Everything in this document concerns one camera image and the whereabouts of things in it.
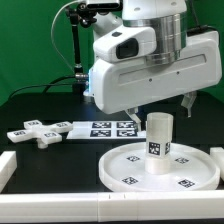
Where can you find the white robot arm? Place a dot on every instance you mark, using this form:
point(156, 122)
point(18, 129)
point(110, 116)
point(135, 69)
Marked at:
point(166, 17)

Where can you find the white marker sheet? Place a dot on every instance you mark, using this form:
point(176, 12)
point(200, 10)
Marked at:
point(105, 130)

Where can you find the overhead camera bar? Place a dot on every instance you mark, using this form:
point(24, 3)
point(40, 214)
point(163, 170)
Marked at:
point(100, 6)

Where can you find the white round table top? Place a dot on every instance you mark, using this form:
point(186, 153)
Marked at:
point(124, 169)

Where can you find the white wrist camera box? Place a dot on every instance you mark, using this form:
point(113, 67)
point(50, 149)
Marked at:
point(125, 43)

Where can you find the white left fence block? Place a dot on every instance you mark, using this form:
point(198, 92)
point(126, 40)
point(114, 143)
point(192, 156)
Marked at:
point(8, 165)

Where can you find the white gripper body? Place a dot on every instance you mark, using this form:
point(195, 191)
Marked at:
point(132, 83)

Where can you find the white front fence rail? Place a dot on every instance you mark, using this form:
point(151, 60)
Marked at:
point(104, 207)

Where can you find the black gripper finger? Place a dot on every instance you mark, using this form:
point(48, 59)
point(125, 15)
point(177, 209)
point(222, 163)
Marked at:
point(188, 101)
point(132, 113)

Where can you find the white cross-shaped table base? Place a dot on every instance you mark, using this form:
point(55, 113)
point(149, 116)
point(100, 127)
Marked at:
point(44, 134)

